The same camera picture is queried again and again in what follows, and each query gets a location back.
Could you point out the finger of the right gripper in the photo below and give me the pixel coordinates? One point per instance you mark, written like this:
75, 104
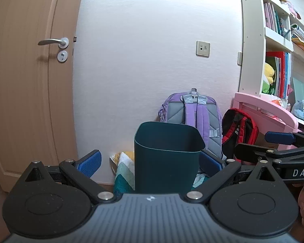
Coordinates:
280, 138

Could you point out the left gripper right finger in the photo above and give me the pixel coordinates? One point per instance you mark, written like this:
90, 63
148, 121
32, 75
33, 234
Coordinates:
219, 172

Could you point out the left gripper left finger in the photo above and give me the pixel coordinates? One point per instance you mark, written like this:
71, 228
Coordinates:
78, 174

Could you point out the dark teal trash bin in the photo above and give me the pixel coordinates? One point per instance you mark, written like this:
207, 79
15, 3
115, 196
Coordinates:
161, 136

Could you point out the pink children desk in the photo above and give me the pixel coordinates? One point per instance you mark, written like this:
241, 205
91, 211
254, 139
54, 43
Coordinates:
268, 116

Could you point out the teal white patterned rug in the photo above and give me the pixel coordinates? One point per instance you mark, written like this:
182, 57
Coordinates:
124, 174

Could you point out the red black backpack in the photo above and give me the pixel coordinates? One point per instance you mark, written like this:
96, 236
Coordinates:
237, 127

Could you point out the purple grey backpack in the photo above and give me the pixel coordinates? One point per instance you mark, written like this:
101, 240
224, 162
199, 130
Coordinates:
199, 111

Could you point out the yellow green plush toy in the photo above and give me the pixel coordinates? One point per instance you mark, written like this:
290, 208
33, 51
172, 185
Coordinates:
267, 78

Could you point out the white bookshelf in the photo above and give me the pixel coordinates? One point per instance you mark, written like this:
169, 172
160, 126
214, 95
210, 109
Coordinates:
266, 27

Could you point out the red folders on shelf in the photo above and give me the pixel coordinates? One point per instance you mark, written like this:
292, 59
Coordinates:
282, 65

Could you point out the brown wooden door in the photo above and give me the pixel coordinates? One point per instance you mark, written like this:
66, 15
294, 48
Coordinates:
36, 100

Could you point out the beige wall socket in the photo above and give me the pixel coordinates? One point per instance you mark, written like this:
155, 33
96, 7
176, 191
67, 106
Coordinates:
203, 49

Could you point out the silver door handle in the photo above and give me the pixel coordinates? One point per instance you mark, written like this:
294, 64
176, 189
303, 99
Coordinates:
62, 43

